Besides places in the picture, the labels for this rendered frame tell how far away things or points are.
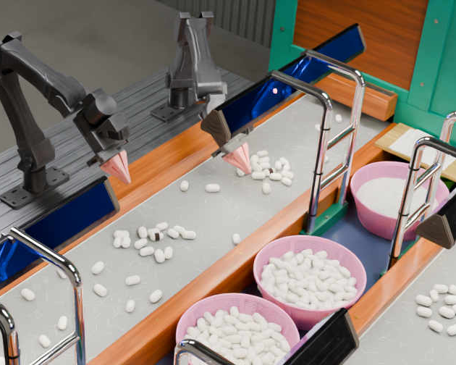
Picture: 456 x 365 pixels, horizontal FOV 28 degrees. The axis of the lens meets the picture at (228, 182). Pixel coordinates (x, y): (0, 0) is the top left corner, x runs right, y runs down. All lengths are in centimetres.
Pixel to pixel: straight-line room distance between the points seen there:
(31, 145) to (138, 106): 57
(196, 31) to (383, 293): 87
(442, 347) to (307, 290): 34
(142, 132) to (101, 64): 178
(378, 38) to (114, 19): 248
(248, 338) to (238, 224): 40
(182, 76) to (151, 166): 41
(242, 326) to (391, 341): 33
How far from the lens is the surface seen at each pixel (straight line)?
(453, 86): 264
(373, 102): 270
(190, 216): 232
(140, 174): 242
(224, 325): 205
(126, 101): 292
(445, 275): 227
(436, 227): 184
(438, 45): 260
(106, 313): 205
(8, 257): 168
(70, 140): 273
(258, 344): 200
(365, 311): 209
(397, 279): 219
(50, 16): 499
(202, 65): 241
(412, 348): 207
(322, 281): 220
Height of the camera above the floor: 217
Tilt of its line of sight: 36 degrees down
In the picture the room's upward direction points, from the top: 5 degrees clockwise
